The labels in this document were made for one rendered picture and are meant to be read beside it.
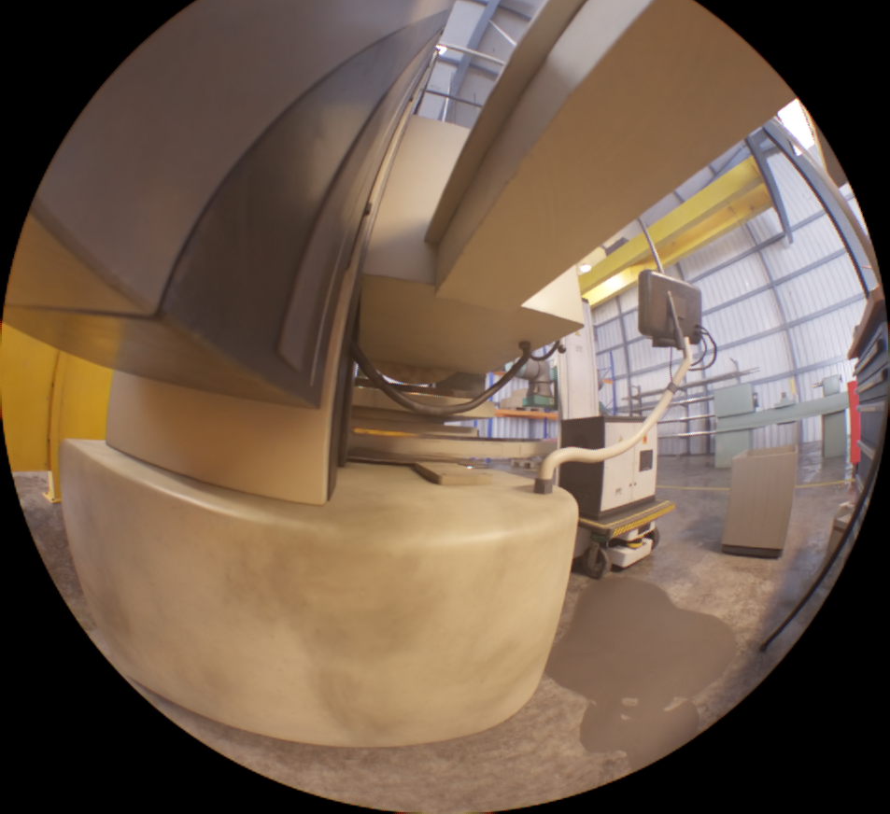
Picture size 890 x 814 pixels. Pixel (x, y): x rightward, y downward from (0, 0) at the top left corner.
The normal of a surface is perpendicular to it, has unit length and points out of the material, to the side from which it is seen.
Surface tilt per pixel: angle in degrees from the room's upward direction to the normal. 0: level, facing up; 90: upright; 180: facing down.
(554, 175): 180
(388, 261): 90
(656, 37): 180
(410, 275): 90
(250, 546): 90
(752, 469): 90
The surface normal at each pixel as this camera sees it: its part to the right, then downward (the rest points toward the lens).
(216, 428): 0.30, -0.21
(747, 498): -0.95, -0.13
